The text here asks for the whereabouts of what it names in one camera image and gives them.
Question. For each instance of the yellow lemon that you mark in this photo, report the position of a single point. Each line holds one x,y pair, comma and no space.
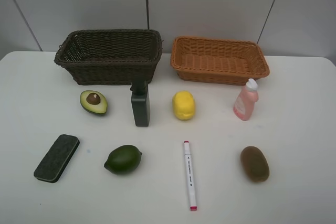
184,106

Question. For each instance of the dark brown wicker basket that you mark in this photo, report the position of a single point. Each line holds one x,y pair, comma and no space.
110,56

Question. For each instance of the white red-capped marker pen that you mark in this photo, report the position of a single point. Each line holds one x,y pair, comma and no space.
189,176

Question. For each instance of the dark green spray bottle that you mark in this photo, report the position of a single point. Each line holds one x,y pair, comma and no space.
140,103

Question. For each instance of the orange wicker basket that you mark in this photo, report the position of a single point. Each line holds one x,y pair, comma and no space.
217,60

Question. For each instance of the dark grey whiteboard eraser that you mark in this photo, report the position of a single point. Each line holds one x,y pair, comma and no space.
56,159

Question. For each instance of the pink lotion bottle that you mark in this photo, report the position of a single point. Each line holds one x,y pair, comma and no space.
245,102

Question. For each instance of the halved avocado with pit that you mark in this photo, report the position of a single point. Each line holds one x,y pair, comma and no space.
93,102

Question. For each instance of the green lime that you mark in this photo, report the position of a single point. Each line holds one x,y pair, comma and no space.
123,160

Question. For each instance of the brown kiwi fruit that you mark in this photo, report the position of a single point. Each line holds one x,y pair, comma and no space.
254,164

